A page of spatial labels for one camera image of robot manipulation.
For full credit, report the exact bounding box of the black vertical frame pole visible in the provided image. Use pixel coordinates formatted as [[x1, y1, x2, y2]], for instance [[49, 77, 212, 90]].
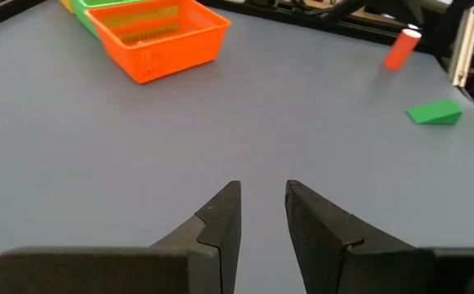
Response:
[[423, 0, 473, 56]]

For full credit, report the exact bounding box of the orange cylinder block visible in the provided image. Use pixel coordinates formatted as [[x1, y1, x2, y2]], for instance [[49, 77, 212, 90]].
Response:
[[382, 28, 423, 72]]

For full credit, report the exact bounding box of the green plastic basket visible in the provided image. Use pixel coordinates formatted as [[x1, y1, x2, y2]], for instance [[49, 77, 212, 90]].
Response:
[[71, 0, 140, 40]]

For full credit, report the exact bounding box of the aluminium frame strip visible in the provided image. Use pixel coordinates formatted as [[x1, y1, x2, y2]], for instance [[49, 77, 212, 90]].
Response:
[[451, 3, 474, 87]]

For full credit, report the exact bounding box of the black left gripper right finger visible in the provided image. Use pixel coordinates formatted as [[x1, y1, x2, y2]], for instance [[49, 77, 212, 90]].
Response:
[[284, 180, 474, 294]]

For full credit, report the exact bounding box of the orange plastic basket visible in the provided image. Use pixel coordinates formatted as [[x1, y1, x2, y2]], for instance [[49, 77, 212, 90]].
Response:
[[84, 0, 232, 85]]

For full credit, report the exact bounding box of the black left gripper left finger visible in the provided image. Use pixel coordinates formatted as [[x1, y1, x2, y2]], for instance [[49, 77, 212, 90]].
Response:
[[0, 180, 242, 294]]

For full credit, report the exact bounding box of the green wedge block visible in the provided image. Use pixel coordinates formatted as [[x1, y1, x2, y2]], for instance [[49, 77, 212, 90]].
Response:
[[405, 99, 463, 126]]

